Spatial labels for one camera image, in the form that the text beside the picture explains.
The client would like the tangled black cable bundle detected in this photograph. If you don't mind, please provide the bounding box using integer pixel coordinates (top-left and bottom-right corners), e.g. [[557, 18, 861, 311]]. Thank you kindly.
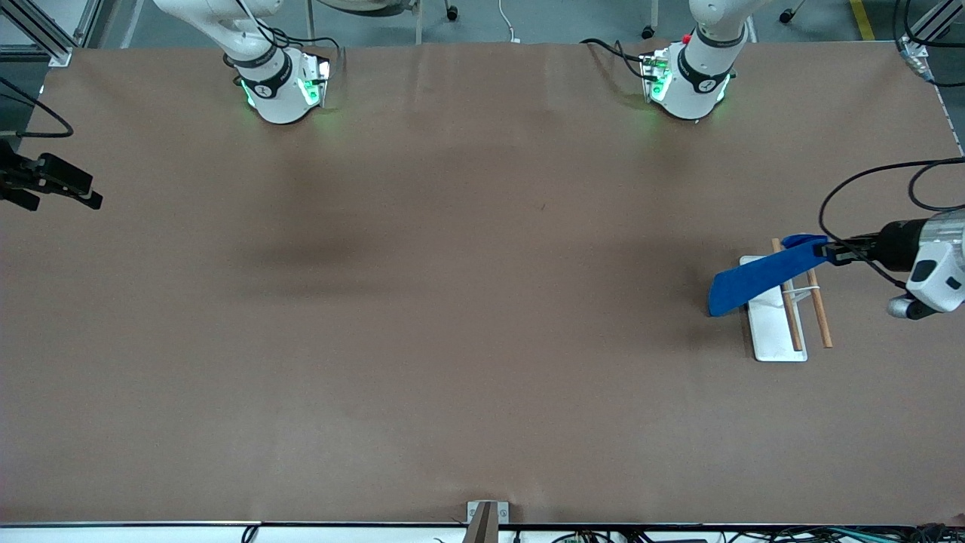
[[550, 524, 965, 543]]

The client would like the aluminium frame post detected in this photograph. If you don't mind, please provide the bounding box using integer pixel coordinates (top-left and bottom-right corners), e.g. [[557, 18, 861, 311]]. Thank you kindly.
[[0, 0, 74, 67], [901, 0, 965, 61]]

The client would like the wooden rack rod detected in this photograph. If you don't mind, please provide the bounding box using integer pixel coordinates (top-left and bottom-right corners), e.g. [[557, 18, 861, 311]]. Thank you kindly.
[[805, 270, 834, 349], [771, 238, 804, 352]]

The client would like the black arm base cable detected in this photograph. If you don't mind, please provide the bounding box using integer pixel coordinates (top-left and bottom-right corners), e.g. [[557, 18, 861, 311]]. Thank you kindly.
[[235, 0, 342, 58], [581, 38, 654, 81]]

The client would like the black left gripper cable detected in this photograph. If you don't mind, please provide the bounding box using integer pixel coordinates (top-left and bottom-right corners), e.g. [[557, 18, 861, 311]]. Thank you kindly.
[[819, 158, 965, 292]]

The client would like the thin white cable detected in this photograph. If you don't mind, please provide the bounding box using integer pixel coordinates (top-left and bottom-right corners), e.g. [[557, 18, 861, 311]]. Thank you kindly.
[[498, 0, 522, 44]]

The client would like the black right arm base cable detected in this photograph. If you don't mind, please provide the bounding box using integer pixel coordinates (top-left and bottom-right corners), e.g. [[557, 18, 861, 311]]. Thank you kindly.
[[235, 0, 342, 58]]

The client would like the black left arm base cable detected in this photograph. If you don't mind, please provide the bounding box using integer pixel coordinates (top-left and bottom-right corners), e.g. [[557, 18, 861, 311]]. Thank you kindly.
[[581, 38, 654, 81]]

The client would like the grey metal mount bracket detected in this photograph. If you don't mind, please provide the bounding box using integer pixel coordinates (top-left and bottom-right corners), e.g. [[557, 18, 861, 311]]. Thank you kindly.
[[464, 500, 510, 543]]

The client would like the blue microfibre towel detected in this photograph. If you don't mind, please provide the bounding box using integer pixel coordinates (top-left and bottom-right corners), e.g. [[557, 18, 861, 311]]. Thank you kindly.
[[707, 234, 832, 318]]

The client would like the grey chair base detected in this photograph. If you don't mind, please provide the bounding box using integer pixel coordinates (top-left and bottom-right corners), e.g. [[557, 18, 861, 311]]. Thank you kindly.
[[305, 0, 424, 46]]

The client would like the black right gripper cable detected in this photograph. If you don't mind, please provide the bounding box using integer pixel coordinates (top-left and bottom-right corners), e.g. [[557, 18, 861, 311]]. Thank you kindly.
[[0, 75, 75, 140]]

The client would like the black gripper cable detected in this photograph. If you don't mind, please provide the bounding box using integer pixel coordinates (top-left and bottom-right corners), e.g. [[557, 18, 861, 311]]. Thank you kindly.
[[0, 75, 75, 140], [819, 158, 965, 292]]

